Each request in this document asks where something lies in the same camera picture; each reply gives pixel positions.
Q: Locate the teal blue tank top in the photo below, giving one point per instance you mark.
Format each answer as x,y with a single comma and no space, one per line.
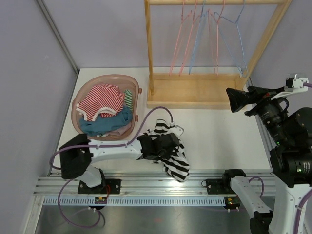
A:
105,124

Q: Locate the mauve pink tank top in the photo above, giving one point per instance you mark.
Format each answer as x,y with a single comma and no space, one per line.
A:
120,131

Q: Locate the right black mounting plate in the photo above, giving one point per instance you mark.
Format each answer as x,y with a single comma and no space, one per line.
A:
218,187

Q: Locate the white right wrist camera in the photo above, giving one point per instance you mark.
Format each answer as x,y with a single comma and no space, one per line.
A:
296,83

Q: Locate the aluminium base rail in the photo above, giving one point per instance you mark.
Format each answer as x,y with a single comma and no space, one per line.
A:
153,183

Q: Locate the green striped tank top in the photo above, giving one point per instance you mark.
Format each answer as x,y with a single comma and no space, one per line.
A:
127,102

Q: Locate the slotted cable duct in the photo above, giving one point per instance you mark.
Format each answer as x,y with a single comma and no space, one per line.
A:
136,201

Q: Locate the red striped tank top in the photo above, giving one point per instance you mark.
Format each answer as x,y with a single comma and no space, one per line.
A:
103,100

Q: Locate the blue wire hanger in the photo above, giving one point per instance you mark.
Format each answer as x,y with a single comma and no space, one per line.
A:
201,25
233,43

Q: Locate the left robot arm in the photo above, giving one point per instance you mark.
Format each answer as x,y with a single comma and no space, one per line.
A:
78,154

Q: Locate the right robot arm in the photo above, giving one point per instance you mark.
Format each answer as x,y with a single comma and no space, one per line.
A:
291,161

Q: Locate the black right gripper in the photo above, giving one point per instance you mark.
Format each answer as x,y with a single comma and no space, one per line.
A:
239,99

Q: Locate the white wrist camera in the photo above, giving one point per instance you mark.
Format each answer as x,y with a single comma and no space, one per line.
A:
177,130
296,83

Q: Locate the wooden clothes rack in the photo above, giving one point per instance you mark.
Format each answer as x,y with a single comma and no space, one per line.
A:
204,91

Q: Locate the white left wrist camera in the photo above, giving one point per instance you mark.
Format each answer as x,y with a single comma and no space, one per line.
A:
177,130

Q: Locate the pink plastic basin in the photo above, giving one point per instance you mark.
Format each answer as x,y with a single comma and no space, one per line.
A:
123,82

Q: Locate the black white striped tank top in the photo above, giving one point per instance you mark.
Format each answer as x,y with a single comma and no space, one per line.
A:
178,163

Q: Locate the black mounting plate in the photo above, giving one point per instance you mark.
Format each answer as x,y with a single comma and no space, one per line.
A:
218,187
111,186

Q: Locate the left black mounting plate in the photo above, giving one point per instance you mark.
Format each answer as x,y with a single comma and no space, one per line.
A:
111,186

